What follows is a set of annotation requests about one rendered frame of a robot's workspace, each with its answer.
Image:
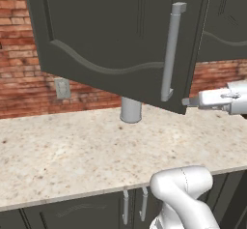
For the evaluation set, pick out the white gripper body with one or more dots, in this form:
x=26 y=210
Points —
x=212 y=99

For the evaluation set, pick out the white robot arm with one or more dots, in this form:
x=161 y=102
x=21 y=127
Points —
x=180 y=191

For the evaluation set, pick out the grey cylindrical cup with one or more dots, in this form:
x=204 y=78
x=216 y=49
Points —
x=131 y=111

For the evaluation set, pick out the dark grey base cabinet door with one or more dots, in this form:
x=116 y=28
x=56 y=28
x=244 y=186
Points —
x=9 y=220
x=230 y=200
x=154 y=211
x=80 y=212

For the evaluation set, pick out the dark grey wall cabinet door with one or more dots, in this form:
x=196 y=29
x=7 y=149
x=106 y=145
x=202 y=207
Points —
x=226 y=17
x=106 y=30

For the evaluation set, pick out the grey wall outlet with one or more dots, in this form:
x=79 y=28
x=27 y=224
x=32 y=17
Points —
x=62 y=88

